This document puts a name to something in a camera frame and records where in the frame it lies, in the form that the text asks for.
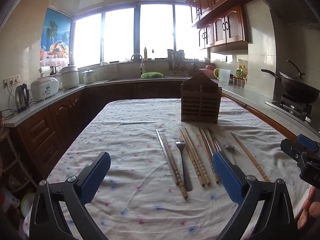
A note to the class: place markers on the green plastic basket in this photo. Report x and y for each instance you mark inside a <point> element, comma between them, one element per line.
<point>152,75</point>

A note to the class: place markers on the red bowl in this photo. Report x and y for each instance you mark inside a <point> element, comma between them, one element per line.
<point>210,68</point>

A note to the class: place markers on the fruit print window blind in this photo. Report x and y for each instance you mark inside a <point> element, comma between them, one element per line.
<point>56,35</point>

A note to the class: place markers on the wooden utensil holder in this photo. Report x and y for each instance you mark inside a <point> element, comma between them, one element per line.
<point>200,105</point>

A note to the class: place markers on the white measuring jug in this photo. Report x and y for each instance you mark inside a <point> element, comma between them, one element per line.
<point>223,77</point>

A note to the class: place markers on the yellow lid jar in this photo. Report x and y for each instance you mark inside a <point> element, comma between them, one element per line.
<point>241,71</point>

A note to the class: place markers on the white wall socket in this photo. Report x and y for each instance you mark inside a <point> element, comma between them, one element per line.
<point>11,81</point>

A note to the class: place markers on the wide white rice cooker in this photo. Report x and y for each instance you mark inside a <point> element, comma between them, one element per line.
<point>45,88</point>

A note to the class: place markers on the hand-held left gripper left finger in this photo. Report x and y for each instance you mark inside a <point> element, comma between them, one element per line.
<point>96,177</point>

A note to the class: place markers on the tall pale bottle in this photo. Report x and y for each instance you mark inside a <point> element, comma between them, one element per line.
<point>145,53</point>

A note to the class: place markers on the steel range hood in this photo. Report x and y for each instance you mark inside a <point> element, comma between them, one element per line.
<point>287,2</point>

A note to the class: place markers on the gas stove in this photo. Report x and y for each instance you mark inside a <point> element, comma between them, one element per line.
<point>292,106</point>

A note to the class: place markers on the kitchen window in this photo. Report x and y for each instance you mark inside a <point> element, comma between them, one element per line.
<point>120,35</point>

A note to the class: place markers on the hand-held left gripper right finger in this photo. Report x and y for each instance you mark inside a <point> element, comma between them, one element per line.
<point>228,177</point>

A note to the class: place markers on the metal fork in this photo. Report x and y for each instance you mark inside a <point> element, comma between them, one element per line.
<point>185,170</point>

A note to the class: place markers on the small white lidded pot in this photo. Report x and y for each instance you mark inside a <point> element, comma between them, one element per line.
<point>89,77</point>

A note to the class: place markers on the black wok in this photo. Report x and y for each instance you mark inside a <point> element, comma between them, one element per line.
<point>297,90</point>

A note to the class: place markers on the floral white tablecloth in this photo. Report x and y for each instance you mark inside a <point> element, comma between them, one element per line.
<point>125,142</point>

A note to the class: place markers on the person's right hand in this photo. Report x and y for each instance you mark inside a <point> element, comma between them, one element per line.
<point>307,207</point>

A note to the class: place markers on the white paper towel roll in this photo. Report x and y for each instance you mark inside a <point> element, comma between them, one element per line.
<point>45,70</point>

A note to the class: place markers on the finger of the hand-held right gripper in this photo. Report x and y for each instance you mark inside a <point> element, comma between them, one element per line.
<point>291,150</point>
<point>307,142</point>

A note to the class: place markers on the tall white rice cooker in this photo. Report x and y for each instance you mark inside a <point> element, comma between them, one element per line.
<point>70,77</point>

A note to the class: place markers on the curved steel faucet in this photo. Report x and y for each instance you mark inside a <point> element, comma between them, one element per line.
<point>142,67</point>

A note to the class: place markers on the steel dish rack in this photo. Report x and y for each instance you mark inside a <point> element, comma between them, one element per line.
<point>176,60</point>

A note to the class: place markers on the wooden wall cabinets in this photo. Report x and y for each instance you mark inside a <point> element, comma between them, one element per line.
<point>225,27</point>

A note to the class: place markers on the spice jar rack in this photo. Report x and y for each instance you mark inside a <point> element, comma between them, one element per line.
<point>239,82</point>

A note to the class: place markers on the steel electric kettle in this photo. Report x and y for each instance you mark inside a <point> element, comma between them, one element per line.
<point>22,97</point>

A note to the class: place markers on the small metal spoon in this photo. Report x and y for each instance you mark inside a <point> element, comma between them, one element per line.
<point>228,146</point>

